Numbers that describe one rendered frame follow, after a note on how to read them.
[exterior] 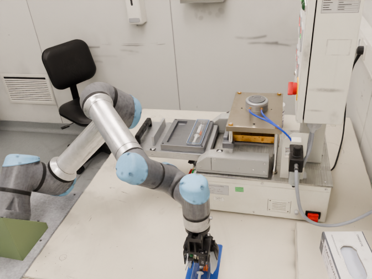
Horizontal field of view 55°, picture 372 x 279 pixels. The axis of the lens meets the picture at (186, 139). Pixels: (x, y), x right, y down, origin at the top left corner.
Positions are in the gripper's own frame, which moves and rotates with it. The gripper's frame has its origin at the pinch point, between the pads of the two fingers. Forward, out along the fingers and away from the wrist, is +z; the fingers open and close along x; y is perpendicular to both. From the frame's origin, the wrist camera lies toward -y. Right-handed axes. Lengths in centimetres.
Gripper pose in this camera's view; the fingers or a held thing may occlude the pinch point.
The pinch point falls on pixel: (202, 264)
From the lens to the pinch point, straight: 118.3
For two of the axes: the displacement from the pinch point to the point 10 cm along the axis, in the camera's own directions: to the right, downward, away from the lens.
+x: 9.8, 0.5, -2.2
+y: -2.1, 5.3, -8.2
